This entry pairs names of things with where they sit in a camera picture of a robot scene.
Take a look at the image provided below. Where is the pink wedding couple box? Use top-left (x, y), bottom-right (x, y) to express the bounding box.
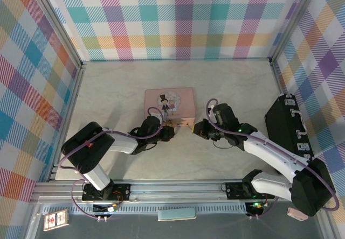
top-left (144, 87), bottom-right (195, 129)

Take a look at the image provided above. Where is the small circuit board green light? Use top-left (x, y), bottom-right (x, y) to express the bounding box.
top-left (245, 201), bottom-right (265, 215)

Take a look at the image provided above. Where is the teal flat eraser block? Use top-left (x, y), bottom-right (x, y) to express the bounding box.
top-left (157, 207), bottom-right (197, 222)

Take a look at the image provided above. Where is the small pink case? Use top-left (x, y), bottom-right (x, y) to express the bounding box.
top-left (287, 207), bottom-right (309, 221)

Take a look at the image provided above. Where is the red and white card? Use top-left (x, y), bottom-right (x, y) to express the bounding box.
top-left (43, 208), bottom-right (70, 232)

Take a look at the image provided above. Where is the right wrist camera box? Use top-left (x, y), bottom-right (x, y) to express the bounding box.
top-left (211, 103), bottom-right (226, 125)

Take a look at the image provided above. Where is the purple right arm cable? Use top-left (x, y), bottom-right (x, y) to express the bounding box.
top-left (206, 98), bottom-right (340, 220)

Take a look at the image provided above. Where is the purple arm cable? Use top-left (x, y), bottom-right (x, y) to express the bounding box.
top-left (206, 98), bottom-right (340, 220)
top-left (58, 106), bottom-right (165, 220)

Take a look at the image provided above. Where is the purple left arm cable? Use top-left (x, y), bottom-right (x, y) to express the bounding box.
top-left (58, 106), bottom-right (165, 220)

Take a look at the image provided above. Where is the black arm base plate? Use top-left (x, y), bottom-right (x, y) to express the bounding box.
top-left (81, 182), bottom-right (132, 202)
top-left (225, 181), bottom-right (275, 200)

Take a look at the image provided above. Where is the aluminium cross rail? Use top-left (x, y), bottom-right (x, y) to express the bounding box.
top-left (29, 179), bottom-right (327, 205)

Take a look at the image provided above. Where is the grey slotted cable duct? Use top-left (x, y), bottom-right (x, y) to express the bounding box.
top-left (40, 205), bottom-right (249, 215)

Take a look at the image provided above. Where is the aluminium frame post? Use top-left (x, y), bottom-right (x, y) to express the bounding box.
top-left (25, 0), bottom-right (86, 69)
top-left (269, 0), bottom-right (324, 64)

